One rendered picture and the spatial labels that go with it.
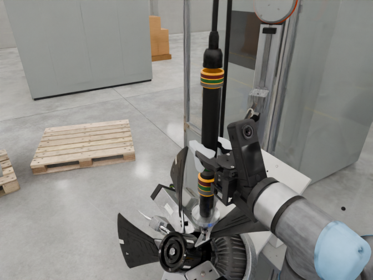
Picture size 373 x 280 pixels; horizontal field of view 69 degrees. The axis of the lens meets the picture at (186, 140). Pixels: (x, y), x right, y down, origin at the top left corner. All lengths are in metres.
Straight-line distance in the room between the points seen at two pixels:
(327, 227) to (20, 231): 2.79
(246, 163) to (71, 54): 5.67
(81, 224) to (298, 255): 2.51
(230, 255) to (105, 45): 5.54
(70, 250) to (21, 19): 4.30
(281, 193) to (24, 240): 2.62
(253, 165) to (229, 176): 0.05
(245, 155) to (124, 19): 5.84
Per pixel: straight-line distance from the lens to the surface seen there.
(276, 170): 1.06
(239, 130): 0.46
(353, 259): 0.41
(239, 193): 0.52
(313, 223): 0.42
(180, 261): 0.86
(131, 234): 1.09
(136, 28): 6.31
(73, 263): 2.54
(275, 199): 0.44
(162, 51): 8.87
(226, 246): 0.96
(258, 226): 0.74
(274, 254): 1.40
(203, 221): 0.67
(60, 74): 6.05
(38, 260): 2.68
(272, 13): 1.17
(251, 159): 0.47
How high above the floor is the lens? 1.92
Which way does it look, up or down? 29 degrees down
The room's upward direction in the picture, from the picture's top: straight up
